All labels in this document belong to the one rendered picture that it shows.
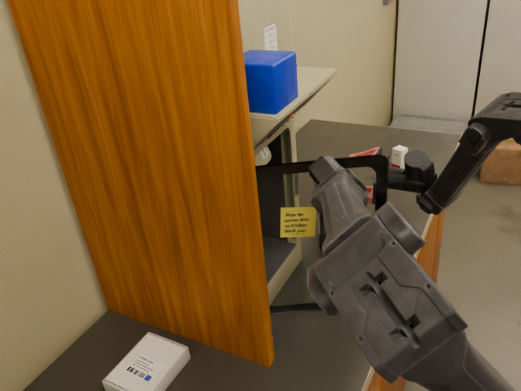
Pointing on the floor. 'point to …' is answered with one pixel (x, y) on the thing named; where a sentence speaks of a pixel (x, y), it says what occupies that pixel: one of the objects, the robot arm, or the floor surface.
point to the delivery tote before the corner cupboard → (429, 124)
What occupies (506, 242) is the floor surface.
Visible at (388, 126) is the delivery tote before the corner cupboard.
